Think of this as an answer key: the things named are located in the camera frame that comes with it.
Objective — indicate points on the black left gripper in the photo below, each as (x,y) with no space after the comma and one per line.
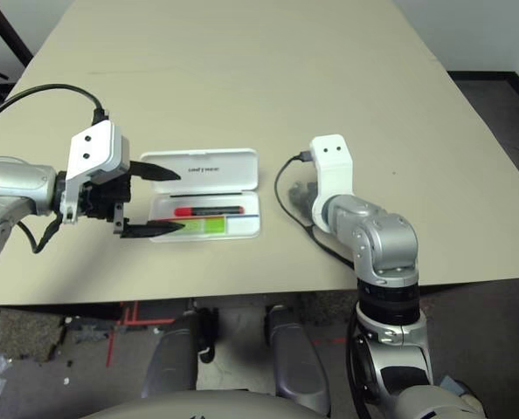
(104,196)

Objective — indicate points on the green capped highlighter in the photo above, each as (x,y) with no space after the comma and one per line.
(213,226)

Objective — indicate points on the white plastic pencil case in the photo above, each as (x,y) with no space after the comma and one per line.
(216,168)

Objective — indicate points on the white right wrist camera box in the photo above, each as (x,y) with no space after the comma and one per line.
(331,166)

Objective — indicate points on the dark table leg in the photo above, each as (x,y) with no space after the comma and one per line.
(17,43)

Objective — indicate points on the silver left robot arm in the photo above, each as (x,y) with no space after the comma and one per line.
(15,183)

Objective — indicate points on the grey robot torso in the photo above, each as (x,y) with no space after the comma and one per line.
(198,406)

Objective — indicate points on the blue grey floor item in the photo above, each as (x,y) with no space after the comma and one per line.
(449,384)

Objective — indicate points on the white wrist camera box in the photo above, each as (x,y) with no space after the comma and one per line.
(331,166)
(95,148)

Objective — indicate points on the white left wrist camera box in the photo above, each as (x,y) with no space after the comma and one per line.
(95,148)

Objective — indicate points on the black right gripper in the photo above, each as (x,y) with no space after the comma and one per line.
(302,195)

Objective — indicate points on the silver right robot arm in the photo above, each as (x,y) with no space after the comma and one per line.
(386,244)

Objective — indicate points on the grey left robot leg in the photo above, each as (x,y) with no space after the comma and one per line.
(172,362)

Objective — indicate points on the black marker with red cap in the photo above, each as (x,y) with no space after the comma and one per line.
(207,211)

